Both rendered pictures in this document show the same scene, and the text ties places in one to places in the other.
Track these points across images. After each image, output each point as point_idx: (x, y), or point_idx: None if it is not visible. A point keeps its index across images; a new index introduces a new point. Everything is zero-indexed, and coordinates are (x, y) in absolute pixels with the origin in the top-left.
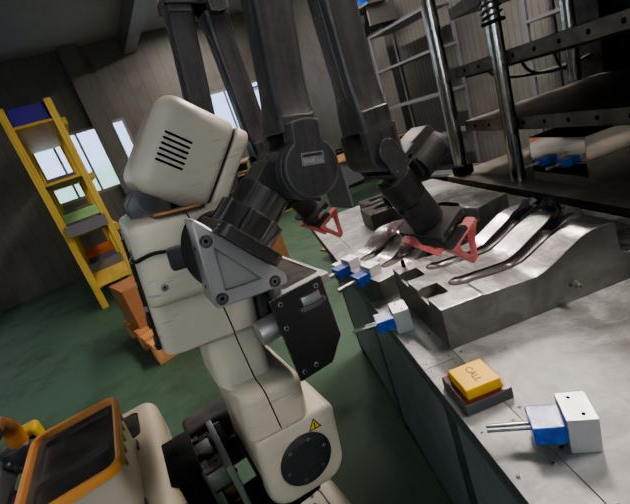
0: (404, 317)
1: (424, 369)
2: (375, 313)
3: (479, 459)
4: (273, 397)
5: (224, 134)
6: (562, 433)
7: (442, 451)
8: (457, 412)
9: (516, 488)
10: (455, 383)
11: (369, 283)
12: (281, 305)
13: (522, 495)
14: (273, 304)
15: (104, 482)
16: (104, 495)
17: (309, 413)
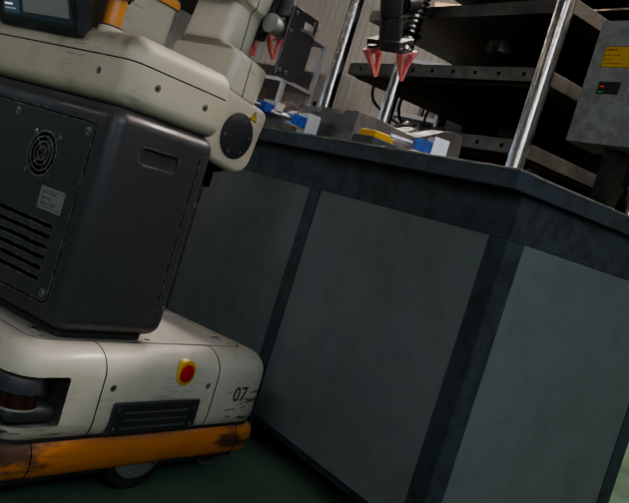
0: (314, 122)
1: (332, 138)
2: (266, 135)
3: (328, 232)
4: (253, 69)
5: None
6: (429, 146)
7: (249, 294)
8: (363, 143)
9: (403, 150)
10: (365, 133)
11: (269, 114)
12: (298, 13)
13: (407, 150)
14: (295, 8)
15: (173, 6)
16: (164, 16)
17: (256, 107)
